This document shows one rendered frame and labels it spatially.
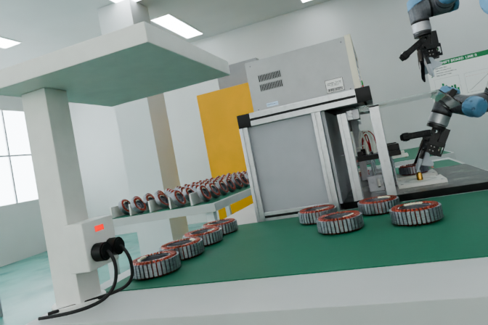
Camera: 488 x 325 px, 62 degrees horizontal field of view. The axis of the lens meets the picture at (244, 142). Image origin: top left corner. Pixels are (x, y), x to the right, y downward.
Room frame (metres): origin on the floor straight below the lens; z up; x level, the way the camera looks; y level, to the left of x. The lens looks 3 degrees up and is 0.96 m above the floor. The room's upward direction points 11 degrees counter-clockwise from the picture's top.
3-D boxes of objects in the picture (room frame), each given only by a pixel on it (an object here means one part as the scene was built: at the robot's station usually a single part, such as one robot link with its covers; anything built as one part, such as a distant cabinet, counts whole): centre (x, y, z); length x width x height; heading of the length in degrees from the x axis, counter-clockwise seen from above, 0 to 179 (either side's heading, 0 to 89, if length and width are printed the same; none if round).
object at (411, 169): (1.65, -0.65, 0.80); 0.11 x 0.11 x 0.04
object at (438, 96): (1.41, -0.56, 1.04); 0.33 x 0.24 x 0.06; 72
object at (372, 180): (1.46, -0.44, 0.80); 0.08 x 0.05 x 0.06; 162
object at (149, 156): (5.40, 1.26, 1.65); 0.50 x 0.45 x 3.30; 72
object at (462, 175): (1.54, -0.60, 0.76); 0.64 x 0.47 x 0.02; 162
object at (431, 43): (1.72, -0.84, 1.29); 0.09 x 0.08 x 0.12; 80
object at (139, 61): (0.86, 0.22, 0.98); 0.37 x 0.35 x 0.46; 162
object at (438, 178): (1.42, -0.57, 0.78); 0.15 x 0.15 x 0.01; 72
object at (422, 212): (0.94, -0.36, 0.77); 0.11 x 0.11 x 0.04
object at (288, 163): (1.35, -0.13, 0.91); 0.28 x 0.03 x 0.32; 72
